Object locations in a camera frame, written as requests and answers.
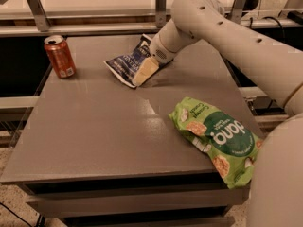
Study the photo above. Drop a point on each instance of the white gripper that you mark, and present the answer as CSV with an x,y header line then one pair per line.
x,y
158,53

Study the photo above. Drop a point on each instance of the grey drawer cabinet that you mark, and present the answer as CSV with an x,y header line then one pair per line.
x,y
133,199

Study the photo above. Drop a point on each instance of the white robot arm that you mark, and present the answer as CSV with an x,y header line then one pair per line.
x,y
277,69

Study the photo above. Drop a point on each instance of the blue chip bag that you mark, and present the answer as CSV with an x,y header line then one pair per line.
x,y
124,67

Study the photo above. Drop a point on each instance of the metal rail frame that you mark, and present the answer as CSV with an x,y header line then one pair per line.
x,y
38,22

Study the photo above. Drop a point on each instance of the green rice chip bag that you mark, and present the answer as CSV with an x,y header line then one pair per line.
x,y
231,147

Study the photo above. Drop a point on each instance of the orange soda can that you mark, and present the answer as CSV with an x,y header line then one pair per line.
x,y
60,57

